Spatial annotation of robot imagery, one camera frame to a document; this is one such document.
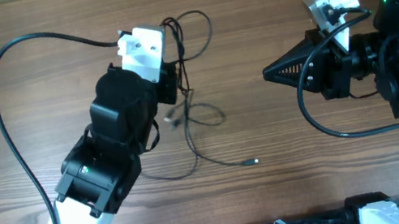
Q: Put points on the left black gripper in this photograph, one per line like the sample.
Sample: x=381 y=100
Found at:
x=166 y=86

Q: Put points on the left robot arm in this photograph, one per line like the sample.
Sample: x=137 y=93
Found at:
x=100 y=170

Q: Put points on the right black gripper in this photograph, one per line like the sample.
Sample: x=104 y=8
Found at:
x=327 y=71

